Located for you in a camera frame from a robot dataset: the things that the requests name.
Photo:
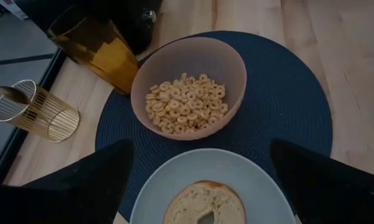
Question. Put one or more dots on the gold spoon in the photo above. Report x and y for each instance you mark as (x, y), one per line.
(14, 94)

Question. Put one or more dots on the small glass cup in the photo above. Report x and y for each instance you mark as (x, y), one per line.
(56, 121)

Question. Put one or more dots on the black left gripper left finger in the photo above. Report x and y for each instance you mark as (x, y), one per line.
(65, 193)

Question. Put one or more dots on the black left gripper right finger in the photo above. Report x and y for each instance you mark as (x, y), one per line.
(330, 193)

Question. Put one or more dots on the pink bowl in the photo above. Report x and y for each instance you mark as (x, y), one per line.
(189, 56)

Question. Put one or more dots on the black four-slot toaster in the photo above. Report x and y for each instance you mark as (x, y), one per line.
(130, 31)

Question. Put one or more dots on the amber faceted glass tumbler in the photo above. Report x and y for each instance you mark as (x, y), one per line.
(112, 59)

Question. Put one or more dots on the bagel half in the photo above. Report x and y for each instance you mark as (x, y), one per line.
(193, 202)

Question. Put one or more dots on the dark blue round placemat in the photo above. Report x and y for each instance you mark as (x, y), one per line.
(283, 102)

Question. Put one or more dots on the light blue plate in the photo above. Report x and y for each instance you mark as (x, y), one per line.
(211, 165)

